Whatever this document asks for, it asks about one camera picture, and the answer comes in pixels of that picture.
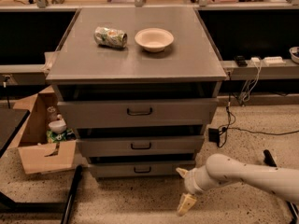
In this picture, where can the black left base leg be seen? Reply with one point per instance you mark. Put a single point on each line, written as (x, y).
(8, 206)

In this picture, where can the white paper bowl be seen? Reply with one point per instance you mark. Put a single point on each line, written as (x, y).
(154, 39)

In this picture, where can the white bowl on ledge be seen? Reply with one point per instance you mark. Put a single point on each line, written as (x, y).
(294, 51)

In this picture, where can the brown cardboard box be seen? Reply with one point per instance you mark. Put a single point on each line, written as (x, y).
(38, 154)

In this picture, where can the clear bottle in box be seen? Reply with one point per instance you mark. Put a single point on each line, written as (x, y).
(52, 113)

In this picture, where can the white power strip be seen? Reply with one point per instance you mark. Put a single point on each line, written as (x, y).
(274, 61)

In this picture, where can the black power adapter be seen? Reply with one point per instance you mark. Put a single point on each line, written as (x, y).
(213, 135)

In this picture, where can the black side table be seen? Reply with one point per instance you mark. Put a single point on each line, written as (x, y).
(11, 121)

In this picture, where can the grey drawer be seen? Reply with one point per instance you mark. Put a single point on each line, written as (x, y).
(137, 146)
(130, 169)
(137, 113)

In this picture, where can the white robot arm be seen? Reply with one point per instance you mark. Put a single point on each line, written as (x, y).
(221, 170)

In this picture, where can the black right base leg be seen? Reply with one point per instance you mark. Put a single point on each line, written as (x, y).
(268, 159)

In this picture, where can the crushed green drink can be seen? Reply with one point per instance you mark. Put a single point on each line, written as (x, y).
(110, 37)

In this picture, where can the small black device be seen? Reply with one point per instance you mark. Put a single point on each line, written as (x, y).
(240, 61)

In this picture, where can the white bowl in box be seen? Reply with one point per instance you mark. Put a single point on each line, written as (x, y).
(57, 126)

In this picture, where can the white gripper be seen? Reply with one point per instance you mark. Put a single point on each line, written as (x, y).
(191, 181)

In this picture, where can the grey drawer cabinet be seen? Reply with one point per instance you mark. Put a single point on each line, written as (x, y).
(186, 69)

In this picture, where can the black base leg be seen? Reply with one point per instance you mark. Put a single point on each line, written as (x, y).
(8, 206)
(268, 159)

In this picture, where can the white plug adapter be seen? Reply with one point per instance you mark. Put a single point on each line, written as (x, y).
(255, 59)

